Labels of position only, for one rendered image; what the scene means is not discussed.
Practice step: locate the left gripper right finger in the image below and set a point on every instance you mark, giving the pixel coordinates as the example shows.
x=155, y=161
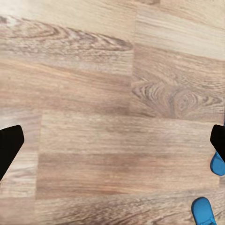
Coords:
x=217, y=139

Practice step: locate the sandal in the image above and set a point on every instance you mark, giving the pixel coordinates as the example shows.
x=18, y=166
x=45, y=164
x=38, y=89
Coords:
x=218, y=165
x=202, y=212

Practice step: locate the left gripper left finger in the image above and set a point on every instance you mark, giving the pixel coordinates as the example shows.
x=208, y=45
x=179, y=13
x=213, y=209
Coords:
x=11, y=140

